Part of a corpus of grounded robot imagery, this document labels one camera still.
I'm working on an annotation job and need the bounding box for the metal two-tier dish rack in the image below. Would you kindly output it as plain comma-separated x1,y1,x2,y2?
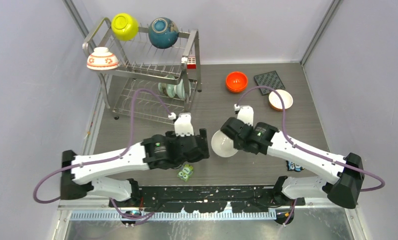
82,17,202,124

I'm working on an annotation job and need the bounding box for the green owl puzzle piece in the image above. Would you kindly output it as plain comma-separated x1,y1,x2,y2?
177,163,194,182

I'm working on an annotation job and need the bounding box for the yellow bowl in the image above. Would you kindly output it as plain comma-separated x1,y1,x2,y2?
111,13,139,42

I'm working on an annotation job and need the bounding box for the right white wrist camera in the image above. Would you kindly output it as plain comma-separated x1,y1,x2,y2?
234,104,254,126

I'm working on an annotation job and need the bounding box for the plain white bowl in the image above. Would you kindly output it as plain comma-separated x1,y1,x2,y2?
211,130,239,158

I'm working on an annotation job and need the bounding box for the blue owl puzzle piece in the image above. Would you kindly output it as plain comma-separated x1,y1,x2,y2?
286,161,304,172

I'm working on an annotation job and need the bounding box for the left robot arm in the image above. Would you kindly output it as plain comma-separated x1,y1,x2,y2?
60,128,210,207

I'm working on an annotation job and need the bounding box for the orange plastic bowl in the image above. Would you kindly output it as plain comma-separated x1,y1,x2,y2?
225,71,248,89
227,87,246,94

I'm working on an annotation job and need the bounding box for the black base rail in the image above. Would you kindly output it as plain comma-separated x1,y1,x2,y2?
116,185,293,213

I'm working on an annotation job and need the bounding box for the dark grey studded baseplate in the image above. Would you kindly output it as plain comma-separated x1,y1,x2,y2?
253,70,286,90

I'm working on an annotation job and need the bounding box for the dark blue ceramic bowl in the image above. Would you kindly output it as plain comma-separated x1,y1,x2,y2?
148,17,179,49

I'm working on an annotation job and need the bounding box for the red white toy block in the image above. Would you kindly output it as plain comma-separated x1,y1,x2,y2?
186,56,197,70

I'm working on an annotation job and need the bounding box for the orange bowl white inside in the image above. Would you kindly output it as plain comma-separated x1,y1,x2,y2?
268,89,294,111

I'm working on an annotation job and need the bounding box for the white bowl red pattern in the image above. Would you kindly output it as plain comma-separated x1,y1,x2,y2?
86,47,119,71

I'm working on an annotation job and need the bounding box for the pale green ceramic bowl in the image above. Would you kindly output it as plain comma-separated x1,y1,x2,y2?
158,82,176,98

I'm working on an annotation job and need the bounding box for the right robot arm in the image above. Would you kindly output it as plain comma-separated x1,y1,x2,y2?
220,117,365,209

